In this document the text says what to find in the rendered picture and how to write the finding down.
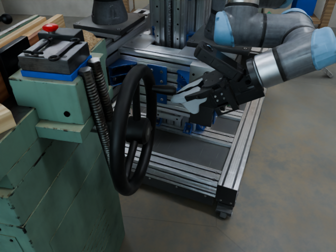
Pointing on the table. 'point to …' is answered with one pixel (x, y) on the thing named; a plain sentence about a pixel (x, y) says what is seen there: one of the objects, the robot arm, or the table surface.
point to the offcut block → (6, 119)
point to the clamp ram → (12, 58)
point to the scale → (13, 27)
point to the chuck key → (39, 47)
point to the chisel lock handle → (6, 18)
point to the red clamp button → (50, 27)
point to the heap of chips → (90, 38)
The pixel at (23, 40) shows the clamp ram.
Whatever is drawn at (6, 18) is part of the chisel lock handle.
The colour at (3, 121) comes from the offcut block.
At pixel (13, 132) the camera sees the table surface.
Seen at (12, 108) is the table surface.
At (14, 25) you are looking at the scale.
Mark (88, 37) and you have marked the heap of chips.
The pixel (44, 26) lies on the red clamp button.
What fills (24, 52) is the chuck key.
